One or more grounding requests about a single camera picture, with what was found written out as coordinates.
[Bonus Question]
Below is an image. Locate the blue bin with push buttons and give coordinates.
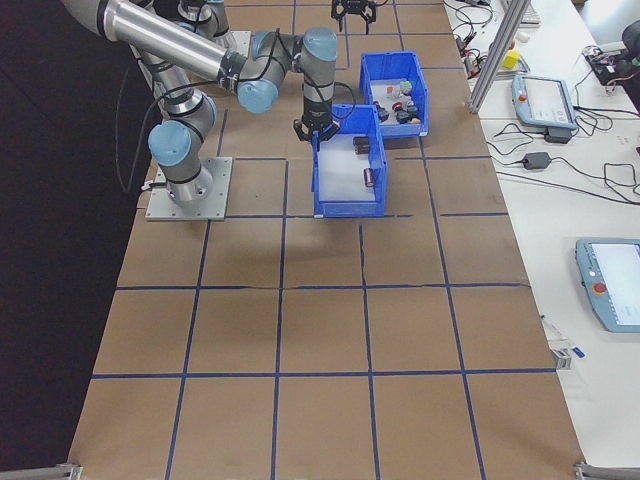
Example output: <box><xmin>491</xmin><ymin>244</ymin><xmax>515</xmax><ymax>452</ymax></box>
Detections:
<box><xmin>359</xmin><ymin>49</ymin><xmax>430</xmax><ymax>140</ymax></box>

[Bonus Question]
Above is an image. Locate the grey blue teach pendant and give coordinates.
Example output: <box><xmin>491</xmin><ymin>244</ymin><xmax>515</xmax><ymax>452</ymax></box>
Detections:
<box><xmin>509</xmin><ymin>73</ymin><xmax>581</xmax><ymax>132</ymax></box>
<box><xmin>573</xmin><ymin>237</ymin><xmax>640</xmax><ymax>334</ymax></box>

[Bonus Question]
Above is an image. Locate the black frame cover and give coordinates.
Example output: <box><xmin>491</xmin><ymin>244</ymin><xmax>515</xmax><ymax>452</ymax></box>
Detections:
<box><xmin>0</xmin><ymin>0</ymin><xmax>154</xmax><ymax>474</ymax></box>

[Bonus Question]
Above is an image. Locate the black power adapter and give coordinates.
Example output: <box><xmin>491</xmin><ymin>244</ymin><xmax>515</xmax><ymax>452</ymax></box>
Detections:
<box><xmin>521</xmin><ymin>151</ymin><xmax>553</xmax><ymax>171</ymax></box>

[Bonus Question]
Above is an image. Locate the dark sleeved person arm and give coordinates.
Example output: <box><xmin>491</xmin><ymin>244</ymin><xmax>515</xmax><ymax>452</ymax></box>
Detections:
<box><xmin>618</xmin><ymin>19</ymin><xmax>640</xmax><ymax>71</ymax></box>

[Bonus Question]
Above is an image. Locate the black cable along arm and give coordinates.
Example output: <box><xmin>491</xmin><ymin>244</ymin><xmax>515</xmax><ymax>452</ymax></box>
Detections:
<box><xmin>113</xmin><ymin>29</ymin><xmax>301</xmax><ymax>194</ymax></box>

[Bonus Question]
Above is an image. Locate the pile of small parts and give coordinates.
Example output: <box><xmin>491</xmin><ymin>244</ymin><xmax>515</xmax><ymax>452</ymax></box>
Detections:
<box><xmin>372</xmin><ymin>79</ymin><xmax>419</xmax><ymax>125</ymax></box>

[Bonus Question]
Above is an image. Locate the long black table cable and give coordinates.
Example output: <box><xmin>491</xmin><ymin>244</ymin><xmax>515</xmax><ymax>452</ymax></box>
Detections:
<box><xmin>493</xmin><ymin>155</ymin><xmax>640</xmax><ymax>206</ymax></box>

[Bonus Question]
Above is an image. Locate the blue bin with black parts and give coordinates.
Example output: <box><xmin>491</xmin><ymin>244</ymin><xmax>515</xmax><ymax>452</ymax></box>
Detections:
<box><xmin>310</xmin><ymin>103</ymin><xmax>389</xmax><ymax>220</ymax></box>

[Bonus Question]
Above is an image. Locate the white keyboard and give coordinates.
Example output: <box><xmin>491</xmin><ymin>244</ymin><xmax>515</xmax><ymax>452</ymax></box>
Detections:
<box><xmin>519</xmin><ymin>0</ymin><xmax>544</xmax><ymax>26</ymax></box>

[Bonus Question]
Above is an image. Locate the aluminium frame corner bar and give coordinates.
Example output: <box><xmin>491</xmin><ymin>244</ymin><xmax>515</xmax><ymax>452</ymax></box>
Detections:
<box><xmin>572</xmin><ymin>460</ymin><xmax>640</xmax><ymax>480</ymax></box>
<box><xmin>0</xmin><ymin>462</ymin><xmax>84</xmax><ymax>480</ymax></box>

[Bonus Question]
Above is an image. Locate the black adapter cable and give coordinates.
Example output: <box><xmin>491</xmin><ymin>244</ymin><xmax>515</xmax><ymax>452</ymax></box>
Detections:
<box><xmin>487</xmin><ymin>121</ymin><xmax>536</xmax><ymax>167</ymax></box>

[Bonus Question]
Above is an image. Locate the aluminium extrusion post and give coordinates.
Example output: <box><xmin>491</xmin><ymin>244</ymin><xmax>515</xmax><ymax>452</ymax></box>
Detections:
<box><xmin>466</xmin><ymin>0</ymin><xmax>532</xmax><ymax>115</ymax></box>

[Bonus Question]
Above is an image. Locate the white bin liner sheet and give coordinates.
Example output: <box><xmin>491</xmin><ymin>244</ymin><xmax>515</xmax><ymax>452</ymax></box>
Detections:
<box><xmin>317</xmin><ymin>134</ymin><xmax>377</xmax><ymax>202</ymax></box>

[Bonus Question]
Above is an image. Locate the small black box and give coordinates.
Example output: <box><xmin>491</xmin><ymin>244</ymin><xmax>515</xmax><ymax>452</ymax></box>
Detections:
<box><xmin>543</xmin><ymin>126</ymin><xmax>575</xmax><ymax>146</ymax></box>

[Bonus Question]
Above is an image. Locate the circuit board with wires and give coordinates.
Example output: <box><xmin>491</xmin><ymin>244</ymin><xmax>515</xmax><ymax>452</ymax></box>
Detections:
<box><xmin>582</xmin><ymin>44</ymin><xmax>631</xmax><ymax>96</ymax></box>

